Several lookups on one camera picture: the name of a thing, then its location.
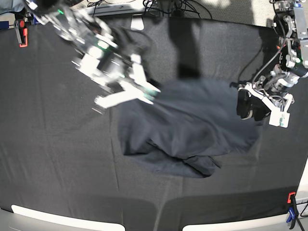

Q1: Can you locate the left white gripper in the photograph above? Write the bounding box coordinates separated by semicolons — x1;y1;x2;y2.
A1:
236;82;294;121

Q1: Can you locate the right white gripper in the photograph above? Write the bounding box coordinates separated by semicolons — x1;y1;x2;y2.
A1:
72;45;161;108

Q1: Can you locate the dark navy t-shirt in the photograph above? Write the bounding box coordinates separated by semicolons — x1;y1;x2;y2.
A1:
118;79;262;178

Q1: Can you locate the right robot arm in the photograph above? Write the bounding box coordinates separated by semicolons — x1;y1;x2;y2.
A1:
23;0;160;109

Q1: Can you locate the white tag on cloth edge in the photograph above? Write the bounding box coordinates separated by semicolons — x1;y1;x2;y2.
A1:
130;15;144;31

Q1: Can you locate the black table cover cloth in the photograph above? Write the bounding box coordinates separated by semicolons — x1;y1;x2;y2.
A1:
0;25;308;231

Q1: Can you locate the red blue clamp near right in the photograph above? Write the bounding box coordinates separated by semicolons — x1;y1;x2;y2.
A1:
286;192;298;230

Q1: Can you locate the red black clamp far left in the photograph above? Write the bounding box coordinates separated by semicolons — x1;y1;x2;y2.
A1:
14;20;28;48

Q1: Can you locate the black cable bundle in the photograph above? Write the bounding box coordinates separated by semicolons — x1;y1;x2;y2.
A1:
142;0;213;20

